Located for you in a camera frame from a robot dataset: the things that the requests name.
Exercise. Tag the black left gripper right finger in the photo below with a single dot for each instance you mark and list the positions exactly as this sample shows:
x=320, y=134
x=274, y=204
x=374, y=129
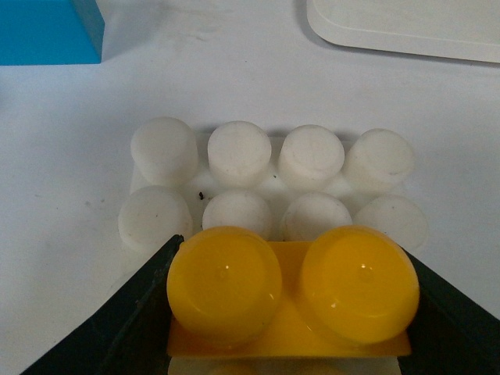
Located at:
x=450, y=334

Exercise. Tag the blue three-stud block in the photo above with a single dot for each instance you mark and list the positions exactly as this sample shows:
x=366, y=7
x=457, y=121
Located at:
x=51, y=33

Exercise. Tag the yellow two-stud block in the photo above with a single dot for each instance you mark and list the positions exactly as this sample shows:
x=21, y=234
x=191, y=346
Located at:
x=352, y=292

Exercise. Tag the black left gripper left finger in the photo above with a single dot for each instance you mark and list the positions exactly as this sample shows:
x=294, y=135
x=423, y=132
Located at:
x=128, y=334

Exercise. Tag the white studded base plate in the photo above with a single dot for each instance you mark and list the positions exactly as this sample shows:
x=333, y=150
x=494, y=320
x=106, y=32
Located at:
x=291, y=188

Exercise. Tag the white desk lamp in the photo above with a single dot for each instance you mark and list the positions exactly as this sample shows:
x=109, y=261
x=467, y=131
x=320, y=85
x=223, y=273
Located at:
x=466, y=30

